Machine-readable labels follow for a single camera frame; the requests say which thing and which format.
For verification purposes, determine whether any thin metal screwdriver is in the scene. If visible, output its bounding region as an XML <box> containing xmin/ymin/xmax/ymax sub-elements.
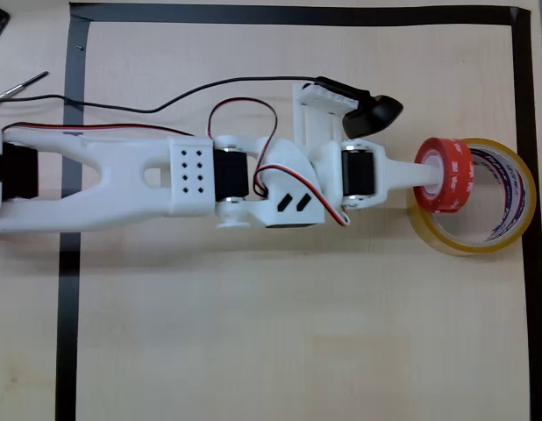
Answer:
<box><xmin>0</xmin><ymin>70</ymin><xmax>50</xmax><ymax>103</ymax></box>

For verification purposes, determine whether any looped red black servo cable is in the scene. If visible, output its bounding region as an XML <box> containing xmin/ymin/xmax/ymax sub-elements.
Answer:
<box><xmin>207</xmin><ymin>97</ymin><xmax>280</xmax><ymax>199</ymax></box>

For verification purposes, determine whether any black webcam on gripper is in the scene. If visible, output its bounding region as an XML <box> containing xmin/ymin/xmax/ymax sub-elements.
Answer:
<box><xmin>342</xmin><ymin>94</ymin><xmax>405</xmax><ymax>139</ymax></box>

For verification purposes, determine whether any red white servo cable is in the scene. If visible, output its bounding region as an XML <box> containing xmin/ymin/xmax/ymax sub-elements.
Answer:
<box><xmin>252</xmin><ymin>163</ymin><xmax>352</xmax><ymax>228</ymax></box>

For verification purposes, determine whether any large clear yellow tape roll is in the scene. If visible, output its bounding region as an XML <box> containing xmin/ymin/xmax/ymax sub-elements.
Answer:
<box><xmin>406</xmin><ymin>138</ymin><xmax>538</xmax><ymax>258</ymax></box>

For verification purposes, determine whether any small red tape roll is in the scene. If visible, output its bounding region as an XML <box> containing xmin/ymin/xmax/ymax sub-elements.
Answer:
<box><xmin>412</xmin><ymin>136</ymin><xmax>474</xmax><ymax>216</ymax></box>

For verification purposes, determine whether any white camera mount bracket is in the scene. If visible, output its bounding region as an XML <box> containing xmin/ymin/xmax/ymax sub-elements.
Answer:
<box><xmin>291</xmin><ymin>82</ymin><xmax>359</xmax><ymax>149</ymax></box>

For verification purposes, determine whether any black camera cable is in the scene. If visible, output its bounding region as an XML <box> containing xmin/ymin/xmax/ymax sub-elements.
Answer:
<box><xmin>0</xmin><ymin>75</ymin><xmax>371</xmax><ymax>115</ymax></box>

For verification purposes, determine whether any red black cable along arm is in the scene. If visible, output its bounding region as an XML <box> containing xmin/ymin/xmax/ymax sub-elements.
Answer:
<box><xmin>0</xmin><ymin>121</ymin><xmax>196</xmax><ymax>137</ymax></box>

